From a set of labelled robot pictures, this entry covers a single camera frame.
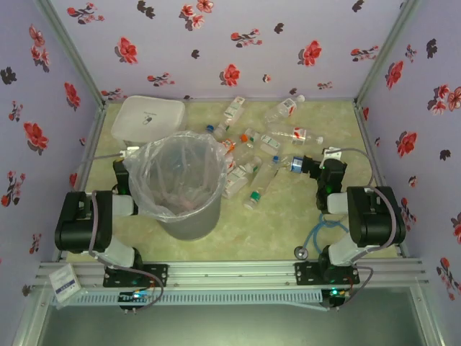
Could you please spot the bottle blue label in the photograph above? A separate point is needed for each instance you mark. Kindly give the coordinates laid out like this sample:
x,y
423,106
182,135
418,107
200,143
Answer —
x,y
297,164

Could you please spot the grey bin with plastic liner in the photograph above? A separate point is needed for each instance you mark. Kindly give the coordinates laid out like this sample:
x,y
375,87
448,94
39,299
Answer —
x,y
144,169

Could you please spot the clear bottle red label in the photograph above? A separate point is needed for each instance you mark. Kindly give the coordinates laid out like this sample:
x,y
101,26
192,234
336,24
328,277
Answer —
x,y
297,135

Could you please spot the small clear bottle blue cap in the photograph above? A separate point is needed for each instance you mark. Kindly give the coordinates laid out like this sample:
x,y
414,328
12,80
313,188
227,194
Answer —
x,y
209,128
276,158

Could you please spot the small bottle green label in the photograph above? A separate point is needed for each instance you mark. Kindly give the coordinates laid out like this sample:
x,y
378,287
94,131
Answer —
x,y
270,142

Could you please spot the clear bottle green cap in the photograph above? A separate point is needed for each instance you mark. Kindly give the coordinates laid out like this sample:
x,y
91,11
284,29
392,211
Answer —
x,y
261,180

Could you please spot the clear bottle white cap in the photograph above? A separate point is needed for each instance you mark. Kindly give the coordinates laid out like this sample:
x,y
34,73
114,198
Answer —
x,y
281,110

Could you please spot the clear plastic bottle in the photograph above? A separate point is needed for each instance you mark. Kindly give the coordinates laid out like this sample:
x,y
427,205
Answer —
x,y
246,155

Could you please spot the green capped bottle green label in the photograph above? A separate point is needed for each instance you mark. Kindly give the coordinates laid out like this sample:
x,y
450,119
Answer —
x,y
236,180

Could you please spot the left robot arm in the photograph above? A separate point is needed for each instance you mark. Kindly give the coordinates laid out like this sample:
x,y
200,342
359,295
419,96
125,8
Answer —
x,y
79,223

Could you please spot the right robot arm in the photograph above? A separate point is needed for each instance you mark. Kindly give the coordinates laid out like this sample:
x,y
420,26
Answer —
x,y
374,216

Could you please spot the white plastic storage box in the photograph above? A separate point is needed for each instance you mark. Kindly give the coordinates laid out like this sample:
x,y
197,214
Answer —
x,y
147,115

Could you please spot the blue stethoscope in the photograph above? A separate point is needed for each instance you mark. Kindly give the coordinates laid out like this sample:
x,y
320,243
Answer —
x,y
301,252

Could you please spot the white label card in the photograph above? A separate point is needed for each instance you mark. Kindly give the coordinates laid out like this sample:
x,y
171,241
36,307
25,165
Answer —
x,y
64,281

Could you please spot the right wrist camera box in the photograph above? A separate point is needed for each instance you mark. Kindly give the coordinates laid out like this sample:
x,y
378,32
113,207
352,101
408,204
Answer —
x,y
331,153

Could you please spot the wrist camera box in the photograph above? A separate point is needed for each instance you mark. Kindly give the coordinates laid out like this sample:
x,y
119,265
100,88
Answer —
x,y
131,151
331,153

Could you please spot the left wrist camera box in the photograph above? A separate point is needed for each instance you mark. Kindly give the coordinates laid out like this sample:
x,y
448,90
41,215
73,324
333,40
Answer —
x,y
131,151

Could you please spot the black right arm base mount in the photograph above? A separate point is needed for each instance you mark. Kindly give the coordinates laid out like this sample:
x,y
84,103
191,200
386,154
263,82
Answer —
x,y
306,274

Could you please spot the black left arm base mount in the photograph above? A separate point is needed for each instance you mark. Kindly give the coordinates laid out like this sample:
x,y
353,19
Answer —
x,y
158,274

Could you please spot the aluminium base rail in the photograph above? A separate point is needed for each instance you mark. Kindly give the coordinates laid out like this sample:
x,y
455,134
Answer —
x,y
230,274

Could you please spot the aluminium frame post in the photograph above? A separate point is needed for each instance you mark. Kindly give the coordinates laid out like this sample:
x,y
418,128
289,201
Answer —
x,y
389,43
68,39

